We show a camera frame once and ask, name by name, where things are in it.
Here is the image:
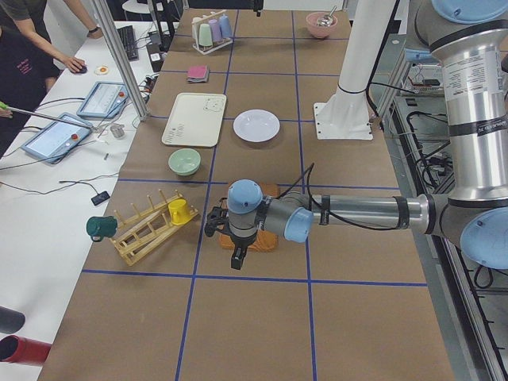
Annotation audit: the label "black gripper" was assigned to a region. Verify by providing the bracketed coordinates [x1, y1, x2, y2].
[204, 206, 247, 271]

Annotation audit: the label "brown wooden tray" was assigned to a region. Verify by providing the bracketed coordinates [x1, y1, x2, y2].
[217, 183, 280, 252]

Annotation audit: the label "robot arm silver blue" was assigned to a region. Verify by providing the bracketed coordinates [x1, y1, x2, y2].
[204, 1, 507, 269]

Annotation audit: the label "cream bear tray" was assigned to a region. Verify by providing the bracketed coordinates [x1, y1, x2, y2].
[161, 92, 227, 148]

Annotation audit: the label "yellow plastic cup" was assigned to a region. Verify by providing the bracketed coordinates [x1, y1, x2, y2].
[168, 198, 191, 225]

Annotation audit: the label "wooden peg drying rack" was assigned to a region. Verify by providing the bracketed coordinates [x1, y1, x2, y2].
[110, 190, 198, 266]

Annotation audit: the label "mint green bowl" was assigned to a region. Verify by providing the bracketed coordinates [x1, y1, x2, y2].
[168, 148, 201, 176]

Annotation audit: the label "white round plate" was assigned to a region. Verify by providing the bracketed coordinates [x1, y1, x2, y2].
[233, 110, 280, 143]

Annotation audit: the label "dark green mug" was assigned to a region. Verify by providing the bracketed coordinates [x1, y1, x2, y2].
[86, 216, 117, 242]

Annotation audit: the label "black smartphone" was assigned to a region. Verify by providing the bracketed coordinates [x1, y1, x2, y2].
[90, 191, 110, 206]

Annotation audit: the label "small metal cylinder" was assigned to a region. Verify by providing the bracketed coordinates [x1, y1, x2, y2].
[110, 123, 125, 139]

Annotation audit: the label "pink and grey cloths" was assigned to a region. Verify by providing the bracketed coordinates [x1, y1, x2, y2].
[187, 65, 210, 83]

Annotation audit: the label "far blue teach pendant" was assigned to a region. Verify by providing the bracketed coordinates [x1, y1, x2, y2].
[77, 81, 129, 119]

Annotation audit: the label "blue teach pendant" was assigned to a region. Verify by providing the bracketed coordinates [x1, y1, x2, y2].
[21, 113, 93, 164]
[77, 81, 129, 119]

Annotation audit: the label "white cup holder rack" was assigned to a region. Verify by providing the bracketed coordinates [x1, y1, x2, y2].
[191, 10, 233, 55]

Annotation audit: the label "near blue teach pendant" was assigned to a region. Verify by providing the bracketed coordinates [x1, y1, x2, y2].
[21, 113, 93, 164]

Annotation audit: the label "green pastel cup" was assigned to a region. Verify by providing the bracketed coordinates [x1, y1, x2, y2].
[198, 23, 214, 48]

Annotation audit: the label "purple pastel cup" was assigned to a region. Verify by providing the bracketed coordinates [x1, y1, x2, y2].
[208, 18, 222, 43]

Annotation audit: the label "blue pastel cup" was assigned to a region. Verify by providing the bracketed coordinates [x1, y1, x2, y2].
[219, 13, 233, 39]

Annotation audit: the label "dark grey cylinder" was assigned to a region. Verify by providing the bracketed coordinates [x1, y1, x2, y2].
[0, 306, 25, 334]

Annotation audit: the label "red cylinder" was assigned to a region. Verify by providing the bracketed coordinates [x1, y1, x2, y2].
[1, 335, 52, 366]

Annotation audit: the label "cream pastel cup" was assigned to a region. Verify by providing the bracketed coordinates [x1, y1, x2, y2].
[192, 17, 202, 41]

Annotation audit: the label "pink bowl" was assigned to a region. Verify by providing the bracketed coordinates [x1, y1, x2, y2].
[306, 12, 338, 39]

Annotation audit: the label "black keyboard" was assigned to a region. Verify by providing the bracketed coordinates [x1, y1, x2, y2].
[117, 25, 139, 61]

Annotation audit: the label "metal spoon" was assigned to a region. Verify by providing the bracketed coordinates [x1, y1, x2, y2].
[316, 6, 337, 28]

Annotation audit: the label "person in black shirt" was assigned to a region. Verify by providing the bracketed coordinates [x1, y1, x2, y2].
[0, 0, 105, 159]

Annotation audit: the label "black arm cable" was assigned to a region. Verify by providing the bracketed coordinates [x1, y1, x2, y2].
[288, 161, 402, 231]

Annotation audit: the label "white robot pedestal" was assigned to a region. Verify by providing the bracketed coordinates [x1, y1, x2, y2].
[314, 0, 398, 140]

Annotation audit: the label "aluminium frame post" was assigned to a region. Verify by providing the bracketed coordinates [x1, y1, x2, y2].
[90, 0, 149, 121]

